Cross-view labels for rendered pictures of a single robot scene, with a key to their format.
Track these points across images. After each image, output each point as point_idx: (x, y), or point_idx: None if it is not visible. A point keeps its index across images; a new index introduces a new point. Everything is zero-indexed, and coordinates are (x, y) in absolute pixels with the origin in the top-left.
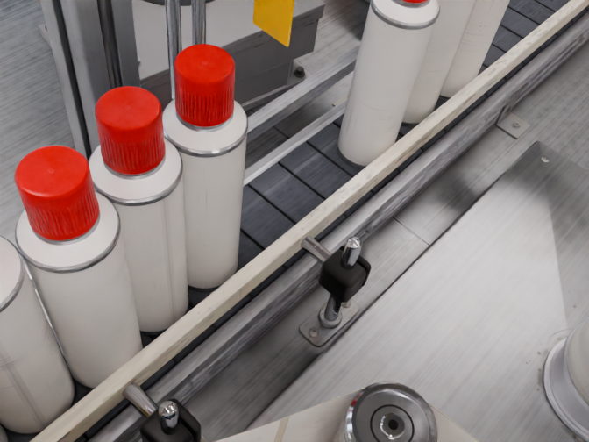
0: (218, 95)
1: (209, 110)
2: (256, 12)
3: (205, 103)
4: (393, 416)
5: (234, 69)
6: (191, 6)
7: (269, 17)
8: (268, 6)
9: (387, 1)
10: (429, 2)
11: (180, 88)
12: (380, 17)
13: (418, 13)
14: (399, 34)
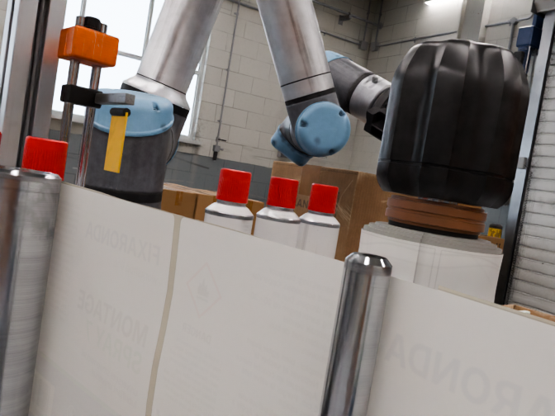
0: (46, 151)
1: (38, 163)
2: (106, 159)
3: (36, 156)
4: (25, 170)
5: (64, 144)
6: (75, 179)
7: (111, 158)
8: (111, 150)
9: (214, 203)
10: (244, 207)
11: (24, 148)
12: (207, 211)
13: (232, 208)
14: (219, 221)
